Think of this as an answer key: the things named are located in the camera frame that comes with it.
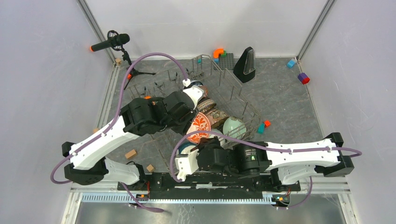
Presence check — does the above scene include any white bowl orange pattern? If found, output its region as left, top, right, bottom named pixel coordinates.
left=187, top=112, right=211, bottom=144

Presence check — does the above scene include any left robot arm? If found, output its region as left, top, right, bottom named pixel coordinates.
left=62, top=85, right=205, bottom=190

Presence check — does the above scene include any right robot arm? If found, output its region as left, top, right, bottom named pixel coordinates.
left=170, top=133, right=362, bottom=190

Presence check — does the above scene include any teal bowl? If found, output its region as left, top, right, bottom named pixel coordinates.
left=178, top=142, right=197, bottom=154

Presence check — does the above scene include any light green ribbed bowl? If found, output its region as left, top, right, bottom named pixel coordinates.
left=209, top=129, right=223, bottom=140

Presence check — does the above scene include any dark brown banded bowl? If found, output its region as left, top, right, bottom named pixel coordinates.
left=196, top=98, right=217, bottom=113

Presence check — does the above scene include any white blue rimmed bowl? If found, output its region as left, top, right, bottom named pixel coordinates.
left=190, top=80, right=204, bottom=86

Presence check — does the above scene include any blue white patterned bowl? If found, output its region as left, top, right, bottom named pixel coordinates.
left=198, top=85, right=208, bottom=98

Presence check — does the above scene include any pink brown flower bowl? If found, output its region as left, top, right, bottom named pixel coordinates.
left=205, top=109, right=229, bottom=129

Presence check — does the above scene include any pale green bowl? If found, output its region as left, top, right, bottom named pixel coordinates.
left=223, top=116, right=247, bottom=140

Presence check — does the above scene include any black microphone tripod stand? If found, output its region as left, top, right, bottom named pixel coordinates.
left=121, top=46, right=156, bottom=91

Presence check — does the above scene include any teal toy block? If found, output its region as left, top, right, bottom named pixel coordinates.
left=257, top=123, right=265, bottom=134

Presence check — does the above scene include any wooden block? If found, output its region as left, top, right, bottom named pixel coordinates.
left=125, top=149, right=137, bottom=160

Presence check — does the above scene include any orange curved toy block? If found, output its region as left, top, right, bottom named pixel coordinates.
left=213, top=48, right=224, bottom=58

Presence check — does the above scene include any black metronome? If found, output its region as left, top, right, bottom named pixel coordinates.
left=233, top=47, right=256, bottom=83

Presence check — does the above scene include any black microphone orange tip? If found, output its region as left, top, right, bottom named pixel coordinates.
left=90, top=30, right=130, bottom=52

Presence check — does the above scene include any blue toy block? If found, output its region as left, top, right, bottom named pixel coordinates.
left=286, top=58, right=297, bottom=68

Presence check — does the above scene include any purple red toy block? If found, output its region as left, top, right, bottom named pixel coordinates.
left=297, top=73, right=310, bottom=85

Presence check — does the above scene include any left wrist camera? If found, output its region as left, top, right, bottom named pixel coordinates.
left=182, top=79, right=191, bottom=88

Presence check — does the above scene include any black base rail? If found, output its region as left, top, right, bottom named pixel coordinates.
left=127, top=173, right=301, bottom=200

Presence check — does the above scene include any grey wire dish rack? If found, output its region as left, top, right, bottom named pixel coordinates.
left=126, top=54, right=262, bottom=180

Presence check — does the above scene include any wooden cube near rail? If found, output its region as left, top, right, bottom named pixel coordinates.
left=146, top=164, right=155, bottom=173

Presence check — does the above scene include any grey studded base plate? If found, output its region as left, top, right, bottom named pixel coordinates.
left=218, top=53, right=235, bottom=70

